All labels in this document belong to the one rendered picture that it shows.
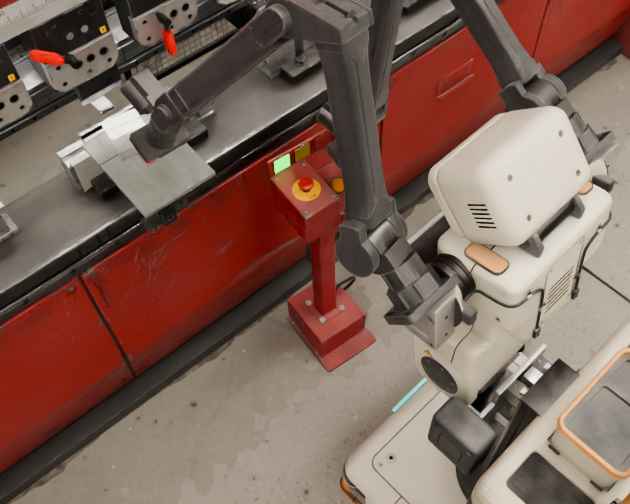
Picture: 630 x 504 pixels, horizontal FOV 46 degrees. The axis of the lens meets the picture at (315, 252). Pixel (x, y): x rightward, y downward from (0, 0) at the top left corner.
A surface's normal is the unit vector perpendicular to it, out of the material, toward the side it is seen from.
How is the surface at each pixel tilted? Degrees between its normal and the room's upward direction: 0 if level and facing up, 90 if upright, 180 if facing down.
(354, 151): 78
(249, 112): 0
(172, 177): 0
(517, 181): 47
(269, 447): 0
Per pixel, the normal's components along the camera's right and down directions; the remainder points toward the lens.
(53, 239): -0.04, -0.55
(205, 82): -0.58, 0.59
